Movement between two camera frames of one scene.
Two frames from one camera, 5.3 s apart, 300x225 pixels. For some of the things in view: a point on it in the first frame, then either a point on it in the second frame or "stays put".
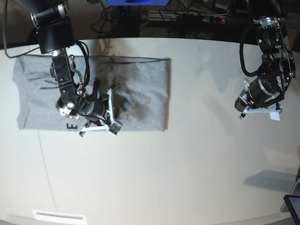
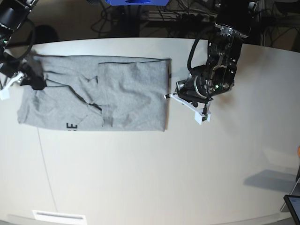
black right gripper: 255,94 → 196,89
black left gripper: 93,107 → 32,67
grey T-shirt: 140,101 stays put
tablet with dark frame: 293,202 stays put
